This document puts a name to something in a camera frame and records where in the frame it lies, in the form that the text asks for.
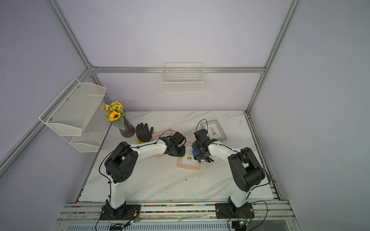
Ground blue microfibre cloth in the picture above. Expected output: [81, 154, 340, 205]
[192, 141, 202, 162]

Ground pink picture frame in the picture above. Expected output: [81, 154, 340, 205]
[151, 131, 174, 157]
[177, 141, 200, 171]

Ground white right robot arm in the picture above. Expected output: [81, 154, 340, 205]
[192, 129, 270, 209]

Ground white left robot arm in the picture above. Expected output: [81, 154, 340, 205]
[102, 132, 187, 219]

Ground black yellow work glove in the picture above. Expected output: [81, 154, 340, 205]
[135, 123, 154, 143]

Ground dark glass vase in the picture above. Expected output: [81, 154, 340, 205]
[119, 117, 135, 138]

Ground sunflower bouquet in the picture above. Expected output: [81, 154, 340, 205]
[102, 101, 127, 130]

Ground green picture frame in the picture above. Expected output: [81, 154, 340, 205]
[200, 119, 227, 141]

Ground white wire wall basket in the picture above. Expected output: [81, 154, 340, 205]
[161, 63, 204, 93]

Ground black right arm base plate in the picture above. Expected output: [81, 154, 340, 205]
[215, 198, 255, 219]

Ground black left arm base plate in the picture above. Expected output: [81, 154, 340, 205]
[99, 200, 141, 220]

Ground aluminium front rail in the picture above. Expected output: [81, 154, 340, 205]
[53, 201, 301, 231]

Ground white mesh wall shelf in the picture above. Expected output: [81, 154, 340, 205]
[39, 79, 110, 153]

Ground aluminium enclosure frame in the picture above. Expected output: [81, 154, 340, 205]
[0, 0, 303, 200]

